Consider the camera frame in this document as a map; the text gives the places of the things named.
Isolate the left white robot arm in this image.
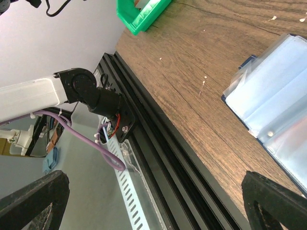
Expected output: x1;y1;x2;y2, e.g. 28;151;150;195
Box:
0;68;136;142

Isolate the blue card holder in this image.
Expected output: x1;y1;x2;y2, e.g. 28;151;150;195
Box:
221;34;307;194

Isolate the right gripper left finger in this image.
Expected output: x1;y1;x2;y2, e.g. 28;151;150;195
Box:
0;170;70;230

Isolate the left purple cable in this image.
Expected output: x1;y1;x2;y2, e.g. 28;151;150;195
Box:
0;109;127;172

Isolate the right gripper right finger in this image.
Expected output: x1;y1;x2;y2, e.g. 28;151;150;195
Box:
241;171;307;230

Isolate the light blue slotted cable duct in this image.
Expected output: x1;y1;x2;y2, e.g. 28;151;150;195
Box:
106;137;150;230

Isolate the green bin lower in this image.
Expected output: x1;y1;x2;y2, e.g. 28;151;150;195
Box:
117;0;171;35

